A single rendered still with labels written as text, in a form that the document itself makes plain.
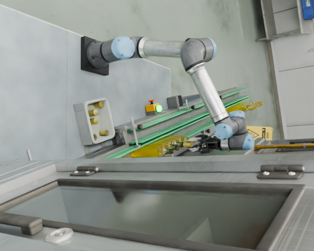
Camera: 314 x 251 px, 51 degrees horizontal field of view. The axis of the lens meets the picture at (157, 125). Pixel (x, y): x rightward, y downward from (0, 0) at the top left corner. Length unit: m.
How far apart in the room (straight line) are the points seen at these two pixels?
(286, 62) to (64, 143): 6.30
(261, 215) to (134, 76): 1.86
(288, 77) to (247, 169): 7.04
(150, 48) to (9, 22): 0.68
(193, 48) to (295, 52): 6.04
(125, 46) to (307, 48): 5.98
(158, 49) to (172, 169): 1.21
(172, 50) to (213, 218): 1.37
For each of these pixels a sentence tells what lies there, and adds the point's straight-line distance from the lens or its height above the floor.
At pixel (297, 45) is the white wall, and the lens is 7.50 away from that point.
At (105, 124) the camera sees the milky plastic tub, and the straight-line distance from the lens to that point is 1.87.
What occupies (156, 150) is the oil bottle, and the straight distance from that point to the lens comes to 1.77.
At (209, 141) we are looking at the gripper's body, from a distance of 1.71.
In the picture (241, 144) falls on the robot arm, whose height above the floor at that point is 1.50.
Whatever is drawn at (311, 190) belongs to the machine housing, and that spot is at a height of 2.02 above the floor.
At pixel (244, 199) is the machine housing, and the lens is 0.45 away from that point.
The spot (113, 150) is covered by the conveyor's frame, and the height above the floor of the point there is 0.87.
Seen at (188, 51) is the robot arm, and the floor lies 1.38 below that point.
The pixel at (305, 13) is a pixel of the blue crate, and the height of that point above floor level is 0.92.
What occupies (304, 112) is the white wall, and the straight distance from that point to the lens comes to 7.60.
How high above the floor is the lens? 2.11
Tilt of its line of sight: 36 degrees down
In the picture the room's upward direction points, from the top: 84 degrees clockwise
